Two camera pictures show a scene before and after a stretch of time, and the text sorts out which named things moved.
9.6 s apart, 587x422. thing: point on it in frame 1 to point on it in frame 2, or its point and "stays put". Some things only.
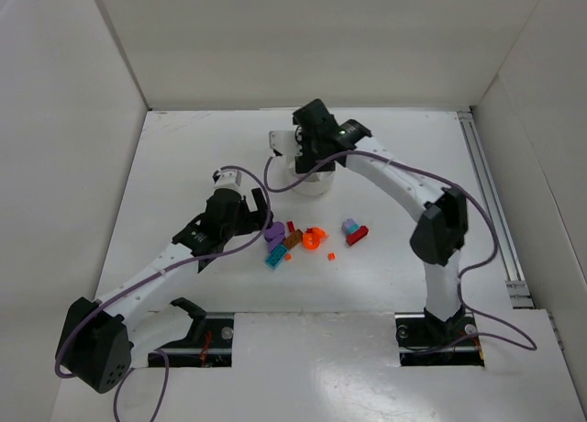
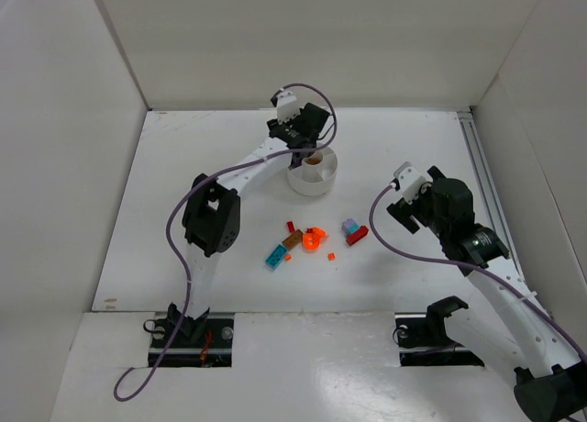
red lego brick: x=352 y=238 stays put
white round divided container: x=314 y=184 stays put
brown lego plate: x=293 y=238 stays put
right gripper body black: x=304 y=163 to x=408 y=213
